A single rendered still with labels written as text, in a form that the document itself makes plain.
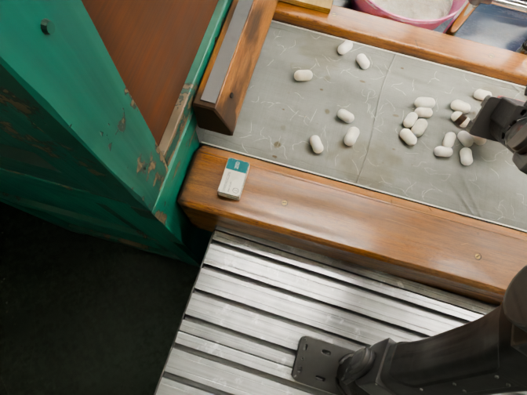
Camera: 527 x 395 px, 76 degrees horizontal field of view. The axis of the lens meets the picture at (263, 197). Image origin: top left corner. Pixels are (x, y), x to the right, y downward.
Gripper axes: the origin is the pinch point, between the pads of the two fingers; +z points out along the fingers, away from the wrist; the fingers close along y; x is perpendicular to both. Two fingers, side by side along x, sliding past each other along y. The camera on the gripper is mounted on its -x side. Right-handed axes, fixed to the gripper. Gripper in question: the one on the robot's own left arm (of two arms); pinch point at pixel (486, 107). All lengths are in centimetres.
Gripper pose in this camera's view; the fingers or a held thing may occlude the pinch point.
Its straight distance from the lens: 76.3
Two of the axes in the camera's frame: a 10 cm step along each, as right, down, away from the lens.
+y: -9.6, -2.7, 0.3
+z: 1.6, -5.0, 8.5
